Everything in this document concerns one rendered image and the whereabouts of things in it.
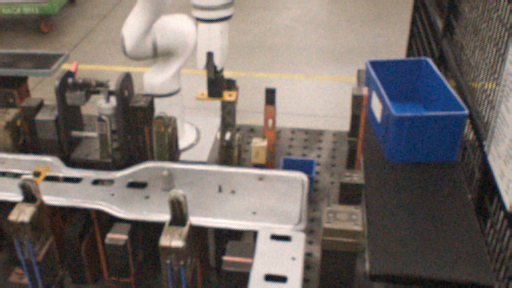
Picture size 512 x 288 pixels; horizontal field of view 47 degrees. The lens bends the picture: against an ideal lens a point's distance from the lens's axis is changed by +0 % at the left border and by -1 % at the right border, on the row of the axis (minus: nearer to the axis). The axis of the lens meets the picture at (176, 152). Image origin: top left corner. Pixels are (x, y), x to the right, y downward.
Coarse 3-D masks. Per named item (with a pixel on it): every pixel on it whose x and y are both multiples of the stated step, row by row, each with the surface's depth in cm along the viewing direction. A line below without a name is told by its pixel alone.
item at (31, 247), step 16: (16, 208) 130; (32, 208) 130; (16, 224) 128; (32, 224) 129; (48, 224) 137; (16, 240) 130; (32, 240) 130; (48, 240) 138; (32, 256) 132; (48, 256) 139; (32, 272) 137; (48, 272) 139
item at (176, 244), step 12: (168, 228) 121; (180, 228) 120; (168, 240) 118; (180, 240) 117; (192, 240) 124; (168, 252) 118; (180, 252) 117; (192, 252) 126; (168, 264) 119; (180, 264) 118; (192, 264) 128; (168, 276) 122; (180, 276) 121; (192, 276) 130
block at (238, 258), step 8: (232, 248) 124; (240, 248) 124; (248, 248) 123; (232, 256) 122; (240, 256) 122; (248, 256) 121; (224, 264) 120; (232, 264) 120; (240, 264) 120; (248, 264) 119; (224, 272) 119; (232, 272) 119; (240, 272) 118; (248, 272) 118; (224, 280) 121; (232, 280) 120; (240, 280) 120; (248, 280) 119
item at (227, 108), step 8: (224, 80) 140; (232, 80) 139; (224, 88) 137; (232, 88) 138; (224, 104) 142; (232, 104) 141; (224, 112) 143; (232, 112) 142; (224, 120) 144; (232, 120) 143; (224, 128) 145; (232, 128) 144; (232, 136) 144; (232, 144) 145
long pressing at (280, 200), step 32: (0, 160) 156; (32, 160) 155; (0, 192) 144; (64, 192) 142; (96, 192) 141; (128, 192) 140; (160, 192) 139; (192, 192) 138; (224, 192) 137; (256, 192) 136; (288, 192) 136; (192, 224) 130; (224, 224) 128; (256, 224) 127; (288, 224) 126
